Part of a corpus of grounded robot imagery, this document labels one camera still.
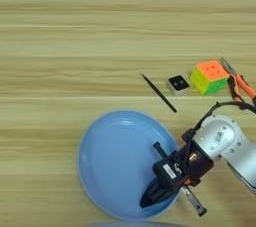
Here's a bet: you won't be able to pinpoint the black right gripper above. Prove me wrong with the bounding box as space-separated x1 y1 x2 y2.
139 129 216 218

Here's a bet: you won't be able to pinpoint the blue round plate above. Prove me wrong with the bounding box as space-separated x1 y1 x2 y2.
77 109 184 222

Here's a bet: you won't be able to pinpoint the thin black pen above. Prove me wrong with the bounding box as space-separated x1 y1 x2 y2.
139 72 178 114

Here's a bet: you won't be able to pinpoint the orange and black pliers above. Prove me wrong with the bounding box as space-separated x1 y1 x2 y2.
218 56 256 104

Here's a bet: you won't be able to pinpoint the black box with white label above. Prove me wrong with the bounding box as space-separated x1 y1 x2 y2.
152 159 188 190

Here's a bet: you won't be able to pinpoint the small black and white box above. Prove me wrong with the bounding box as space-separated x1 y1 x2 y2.
165 74 191 97

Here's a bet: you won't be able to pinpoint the colourful puzzle cube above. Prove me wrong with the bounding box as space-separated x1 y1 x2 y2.
189 59 230 96

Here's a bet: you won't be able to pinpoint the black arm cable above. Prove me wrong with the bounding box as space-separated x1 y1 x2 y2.
182 100 256 157

